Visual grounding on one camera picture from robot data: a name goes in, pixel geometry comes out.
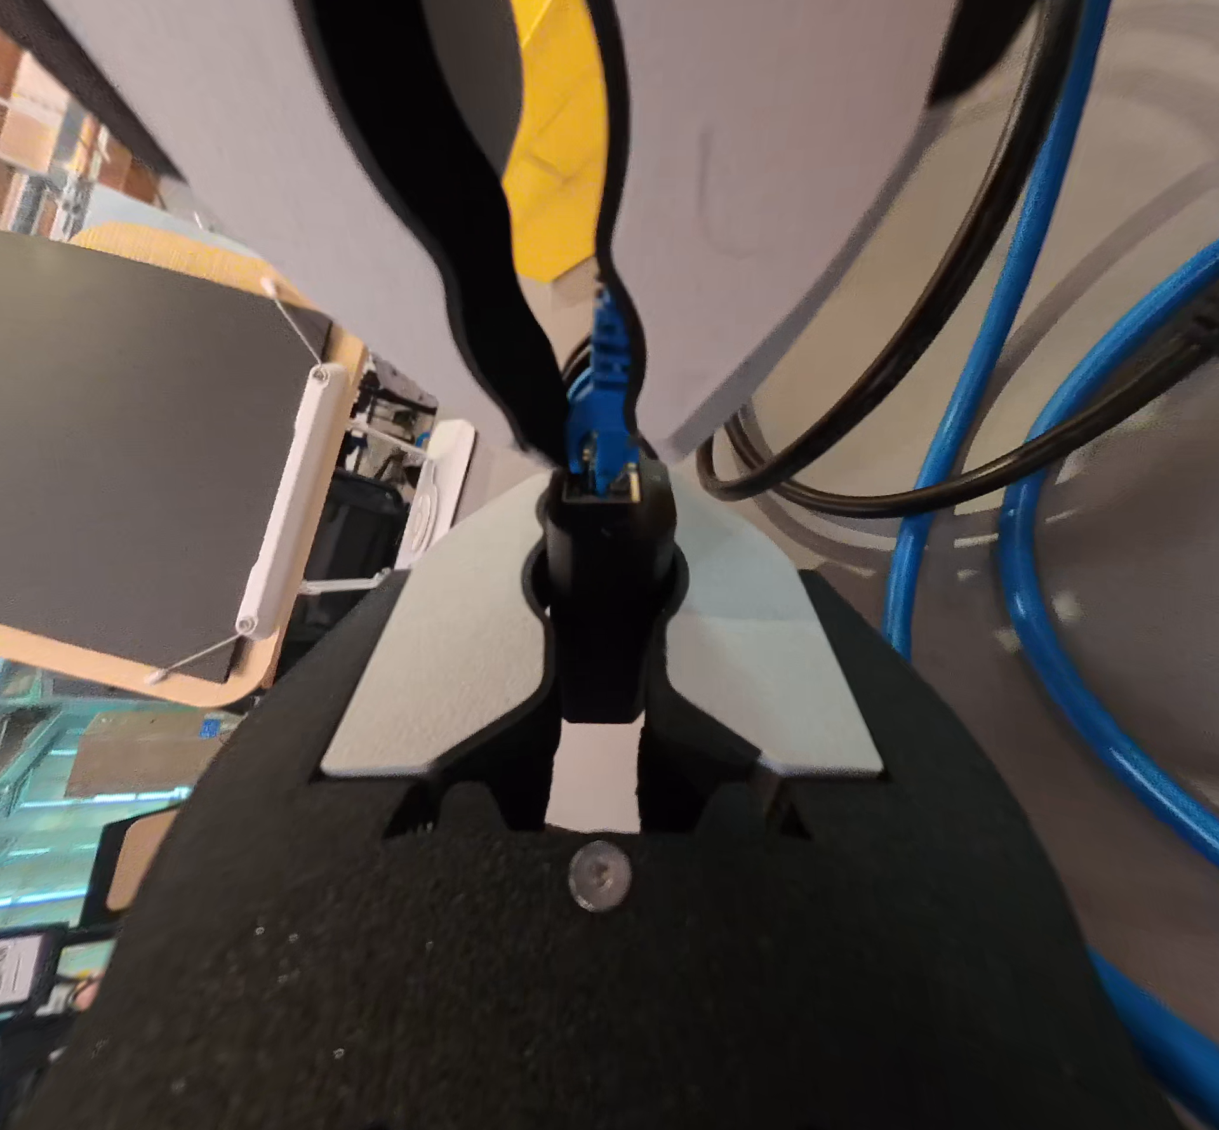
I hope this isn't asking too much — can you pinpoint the black ethernet cable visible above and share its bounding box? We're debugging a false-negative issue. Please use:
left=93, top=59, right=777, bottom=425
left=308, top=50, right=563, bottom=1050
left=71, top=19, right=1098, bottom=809
left=693, top=0, right=1219, bottom=523

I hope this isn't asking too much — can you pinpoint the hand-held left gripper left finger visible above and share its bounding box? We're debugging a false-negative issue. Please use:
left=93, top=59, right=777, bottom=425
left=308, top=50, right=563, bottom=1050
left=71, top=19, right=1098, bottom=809
left=319, top=475, right=560, bottom=831

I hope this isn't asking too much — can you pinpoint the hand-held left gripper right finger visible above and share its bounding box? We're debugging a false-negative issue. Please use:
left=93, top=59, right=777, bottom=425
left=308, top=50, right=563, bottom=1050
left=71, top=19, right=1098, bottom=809
left=637, top=470, right=884, bottom=831

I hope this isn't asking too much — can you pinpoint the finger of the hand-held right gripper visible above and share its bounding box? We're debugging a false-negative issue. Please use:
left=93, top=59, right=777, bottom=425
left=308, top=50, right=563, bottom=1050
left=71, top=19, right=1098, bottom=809
left=555, top=0, right=987, bottom=459
left=0, top=0, right=569, bottom=467

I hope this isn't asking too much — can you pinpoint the blue ethernet cable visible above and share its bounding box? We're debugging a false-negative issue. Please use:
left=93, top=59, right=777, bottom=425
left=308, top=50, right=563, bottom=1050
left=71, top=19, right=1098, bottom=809
left=563, top=0, right=1219, bottom=1130

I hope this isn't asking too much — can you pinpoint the yellow plastic bin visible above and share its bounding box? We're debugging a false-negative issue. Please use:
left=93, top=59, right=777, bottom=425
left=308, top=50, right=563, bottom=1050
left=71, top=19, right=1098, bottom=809
left=498, top=0, right=611, bottom=286

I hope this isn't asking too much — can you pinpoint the black ethernet adapter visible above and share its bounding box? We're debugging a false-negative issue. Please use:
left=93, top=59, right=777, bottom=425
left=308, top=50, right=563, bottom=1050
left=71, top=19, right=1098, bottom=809
left=540, top=459, right=677, bottom=727

